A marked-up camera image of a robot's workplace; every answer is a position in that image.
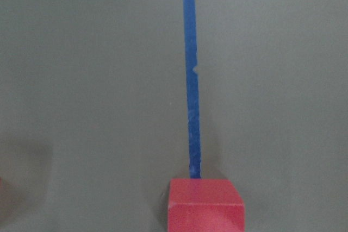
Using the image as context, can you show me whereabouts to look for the red cube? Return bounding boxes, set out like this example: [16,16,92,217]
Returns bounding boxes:
[167,178,245,231]

